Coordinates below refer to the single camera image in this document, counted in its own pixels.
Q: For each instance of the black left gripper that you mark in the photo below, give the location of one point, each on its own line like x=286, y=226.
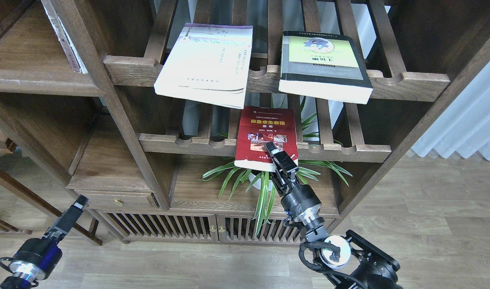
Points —
x=37, y=257

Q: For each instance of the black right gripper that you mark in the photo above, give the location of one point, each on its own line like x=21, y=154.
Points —
x=299, y=200

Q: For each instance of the red paperback book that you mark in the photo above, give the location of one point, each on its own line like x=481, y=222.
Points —
x=259, y=126

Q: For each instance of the thick green black book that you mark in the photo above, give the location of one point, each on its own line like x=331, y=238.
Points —
x=322, y=65

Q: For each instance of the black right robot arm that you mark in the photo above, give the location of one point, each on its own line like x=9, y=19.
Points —
x=348, y=262

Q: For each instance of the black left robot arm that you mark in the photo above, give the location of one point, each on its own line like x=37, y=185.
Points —
x=15, y=282

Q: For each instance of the white plant pot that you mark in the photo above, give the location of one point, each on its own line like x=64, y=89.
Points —
x=256, y=179

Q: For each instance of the green spider plant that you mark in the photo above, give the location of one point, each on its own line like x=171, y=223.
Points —
x=266, y=197

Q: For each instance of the brass drawer knob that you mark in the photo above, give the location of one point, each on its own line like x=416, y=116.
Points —
x=118, y=202

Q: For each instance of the dark wooden bookshelf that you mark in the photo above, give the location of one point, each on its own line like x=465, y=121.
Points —
x=107, y=135

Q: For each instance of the white paperback book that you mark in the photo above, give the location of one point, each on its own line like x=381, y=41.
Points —
x=209, y=63

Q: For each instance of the worn upright book spine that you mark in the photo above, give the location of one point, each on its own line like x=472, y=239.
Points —
x=69, y=49

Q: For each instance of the white curtain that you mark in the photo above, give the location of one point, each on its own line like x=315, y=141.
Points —
x=463, y=129

